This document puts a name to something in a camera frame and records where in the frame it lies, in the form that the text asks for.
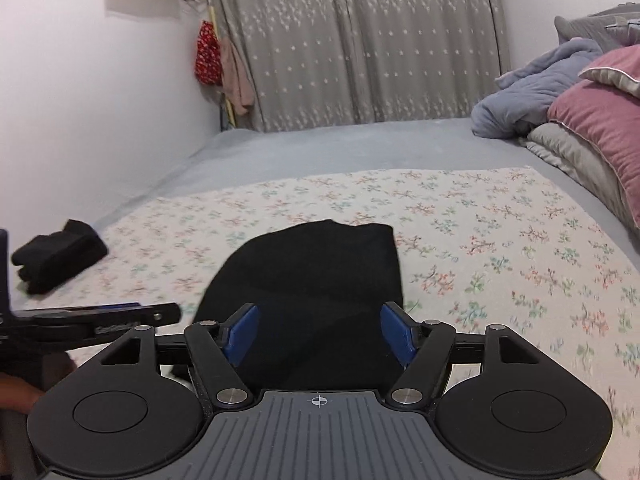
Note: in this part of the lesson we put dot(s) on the pink and grey duvet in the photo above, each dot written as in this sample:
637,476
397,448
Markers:
617,67

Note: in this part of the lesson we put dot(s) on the grey star-patterned curtain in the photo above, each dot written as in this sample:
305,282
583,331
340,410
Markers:
360,40

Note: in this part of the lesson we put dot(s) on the pink hanging garment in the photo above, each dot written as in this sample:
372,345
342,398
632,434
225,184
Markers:
237,77

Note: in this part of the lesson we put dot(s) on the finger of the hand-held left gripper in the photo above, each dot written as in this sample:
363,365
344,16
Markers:
100,321

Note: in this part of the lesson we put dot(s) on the yellow stick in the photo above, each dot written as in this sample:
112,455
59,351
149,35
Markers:
229,110

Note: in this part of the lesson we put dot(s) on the person's left hand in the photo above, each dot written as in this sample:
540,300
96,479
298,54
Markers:
17,394

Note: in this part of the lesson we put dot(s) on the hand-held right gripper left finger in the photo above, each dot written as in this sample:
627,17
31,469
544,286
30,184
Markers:
241,332

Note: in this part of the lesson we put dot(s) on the red hanging garment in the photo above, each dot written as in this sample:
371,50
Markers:
207,57

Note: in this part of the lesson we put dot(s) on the floral printed cloth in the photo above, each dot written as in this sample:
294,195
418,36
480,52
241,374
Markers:
475,240

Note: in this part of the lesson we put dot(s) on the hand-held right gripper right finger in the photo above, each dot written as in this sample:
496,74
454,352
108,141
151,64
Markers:
397,332

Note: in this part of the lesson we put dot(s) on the blue-grey blanket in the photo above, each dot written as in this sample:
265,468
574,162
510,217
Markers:
530,90

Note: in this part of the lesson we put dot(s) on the pink pillow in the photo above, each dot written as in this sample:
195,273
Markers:
605,120

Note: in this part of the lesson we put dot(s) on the black pants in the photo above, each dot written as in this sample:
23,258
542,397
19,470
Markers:
310,280

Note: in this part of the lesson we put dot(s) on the folded black garment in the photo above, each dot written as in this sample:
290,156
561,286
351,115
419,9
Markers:
57,255

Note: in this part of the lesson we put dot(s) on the folded grey quilt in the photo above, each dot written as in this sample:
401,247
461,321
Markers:
570,157

